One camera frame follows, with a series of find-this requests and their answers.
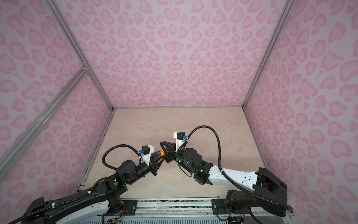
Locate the right black corrugated cable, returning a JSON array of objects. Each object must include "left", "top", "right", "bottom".
[{"left": 184, "top": 125, "right": 294, "bottom": 211}]

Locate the orange marker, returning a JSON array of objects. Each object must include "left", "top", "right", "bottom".
[{"left": 157, "top": 150, "right": 166, "bottom": 161}]

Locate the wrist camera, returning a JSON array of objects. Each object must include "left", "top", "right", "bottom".
[
  {"left": 173, "top": 132, "right": 187, "bottom": 153},
  {"left": 139, "top": 145, "right": 154, "bottom": 166}
]

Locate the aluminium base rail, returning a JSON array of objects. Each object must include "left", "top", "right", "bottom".
[{"left": 51, "top": 197, "right": 297, "bottom": 224}]

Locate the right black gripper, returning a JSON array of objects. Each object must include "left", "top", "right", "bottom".
[{"left": 159, "top": 142, "right": 196, "bottom": 174}]

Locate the left corner aluminium post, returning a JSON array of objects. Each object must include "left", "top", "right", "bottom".
[{"left": 43, "top": 0, "right": 115, "bottom": 112}]

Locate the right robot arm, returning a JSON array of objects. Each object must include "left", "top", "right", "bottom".
[{"left": 160, "top": 141, "right": 293, "bottom": 217}]

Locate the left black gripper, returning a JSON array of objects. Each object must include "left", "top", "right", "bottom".
[{"left": 128, "top": 152, "right": 166, "bottom": 187}]

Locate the corner aluminium post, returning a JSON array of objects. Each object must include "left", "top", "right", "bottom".
[
  {"left": 242, "top": 0, "right": 296, "bottom": 112},
  {"left": 43, "top": 0, "right": 115, "bottom": 112}
]

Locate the black corrugated cable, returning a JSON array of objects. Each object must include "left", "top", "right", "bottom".
[
  {"left": 184, "top": 125, "right": 294, "bottom": 211},
  {"left": 102, "top": 144, "right": 140, "bottom": 171}
]

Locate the right corner aluminium post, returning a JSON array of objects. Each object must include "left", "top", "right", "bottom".
[{"left": 242, "top": 0, "right": 296, "bottom": 112}]

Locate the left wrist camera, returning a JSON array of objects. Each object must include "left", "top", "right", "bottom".
[{"left": 139, "top": 145, "right": 154, "bottom": 166}]

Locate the left black corrugated cable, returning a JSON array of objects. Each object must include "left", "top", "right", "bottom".
[{"left": 102, "top": 144, "right": 140, "bottom": 171}]

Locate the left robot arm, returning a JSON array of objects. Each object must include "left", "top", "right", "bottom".
[{"left": 13, "top": 155, "right": 163, "bottom": 224}]

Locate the diagonal aluminium frame bar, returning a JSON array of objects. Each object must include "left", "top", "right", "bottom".
[{"left": 1, "top": 66, "right": 88, "bottom": 180}]

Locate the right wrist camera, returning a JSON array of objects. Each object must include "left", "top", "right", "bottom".
[{"left": 173, "top": 132, "right": 187, "bottom": 153}]

